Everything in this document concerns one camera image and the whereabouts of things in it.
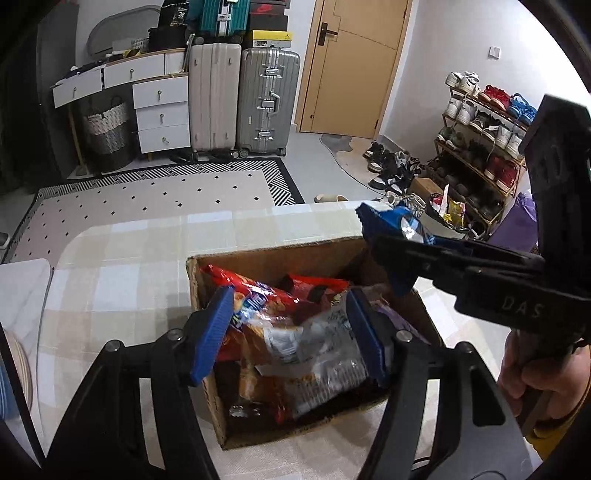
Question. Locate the woven laundry basket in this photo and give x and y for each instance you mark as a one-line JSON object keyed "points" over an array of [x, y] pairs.
{"points": [[108, 132]]}

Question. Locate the wooden door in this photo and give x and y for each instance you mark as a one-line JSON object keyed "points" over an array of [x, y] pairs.
{"points": [[353, 53]]}

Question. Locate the blue Oreo bag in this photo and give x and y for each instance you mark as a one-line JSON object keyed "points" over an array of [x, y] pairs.
{"points": [[398, 222]]}

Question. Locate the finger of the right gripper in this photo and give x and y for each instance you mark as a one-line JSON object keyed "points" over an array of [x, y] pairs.
{"points": [[444, 261]]}

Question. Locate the patterned floor rug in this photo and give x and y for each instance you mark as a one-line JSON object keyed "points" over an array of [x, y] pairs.
{"points": [[59, 213]]}

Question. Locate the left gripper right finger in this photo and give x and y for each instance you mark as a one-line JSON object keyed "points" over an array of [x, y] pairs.
{"points": [[444, 418]]}

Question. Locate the white drawer desk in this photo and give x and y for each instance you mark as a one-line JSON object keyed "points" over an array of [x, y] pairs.
{"points": [[155, 85]]}

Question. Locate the door mat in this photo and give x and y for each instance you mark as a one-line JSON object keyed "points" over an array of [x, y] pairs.
{"points": [[348, 153]]}

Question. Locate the stacked shoe boxes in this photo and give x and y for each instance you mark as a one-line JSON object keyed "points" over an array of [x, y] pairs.
{"points": [[267, 25]]}

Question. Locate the SF cardboard box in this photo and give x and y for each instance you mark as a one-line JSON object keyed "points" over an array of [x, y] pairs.
{"points": [[237, 425]]}

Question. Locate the silver suitcase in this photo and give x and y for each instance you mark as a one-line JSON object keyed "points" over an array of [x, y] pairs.
{"points": [[266, 96]]}

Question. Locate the red cookie snack bag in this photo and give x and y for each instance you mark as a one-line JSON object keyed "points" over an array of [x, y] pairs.
{"points": [[321, 291]]}

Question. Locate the purple bag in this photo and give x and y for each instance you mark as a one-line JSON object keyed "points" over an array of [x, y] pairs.
{"points": [[518, 231]]}

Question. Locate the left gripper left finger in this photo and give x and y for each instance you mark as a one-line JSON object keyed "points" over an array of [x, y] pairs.
{"points": [[132, 417]]}

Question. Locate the beige suitcase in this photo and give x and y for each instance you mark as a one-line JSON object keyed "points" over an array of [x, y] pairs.
{"points": [[213, 96]]}

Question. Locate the white red chips bag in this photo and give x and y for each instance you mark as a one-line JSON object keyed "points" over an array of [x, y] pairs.
{"points": [[289, 370]]}

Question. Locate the teal suitcase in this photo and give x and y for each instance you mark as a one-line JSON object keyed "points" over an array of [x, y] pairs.
{"points": [[219, 19]]}

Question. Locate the shoe rack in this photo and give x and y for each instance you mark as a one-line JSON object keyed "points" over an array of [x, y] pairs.
{"points": [[477, 151]]}

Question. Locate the right hand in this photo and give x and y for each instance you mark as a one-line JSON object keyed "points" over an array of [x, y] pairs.
{"points": [[567, 383]]}

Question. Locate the red orange snack bag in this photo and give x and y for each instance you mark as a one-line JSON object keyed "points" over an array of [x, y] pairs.
{"points": [[254, 303]]}

